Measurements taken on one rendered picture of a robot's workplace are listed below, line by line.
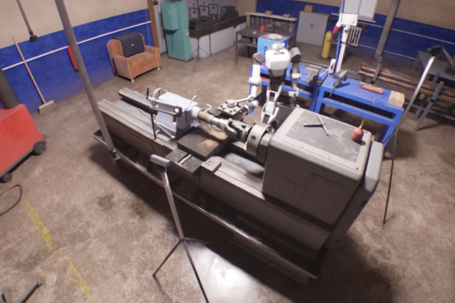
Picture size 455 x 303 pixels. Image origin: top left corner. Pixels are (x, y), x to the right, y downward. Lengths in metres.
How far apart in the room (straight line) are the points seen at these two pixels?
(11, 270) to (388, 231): 3.92
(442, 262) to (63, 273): 3.75
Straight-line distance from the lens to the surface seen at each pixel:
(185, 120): 1.99
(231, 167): 1.85
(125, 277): 2.46
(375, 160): 1.53
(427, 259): 3.07
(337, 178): 1.34
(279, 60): 2.64
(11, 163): 4.06
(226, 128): 1.77
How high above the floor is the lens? 2.19
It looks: 38 degrees down
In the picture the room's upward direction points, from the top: straight up
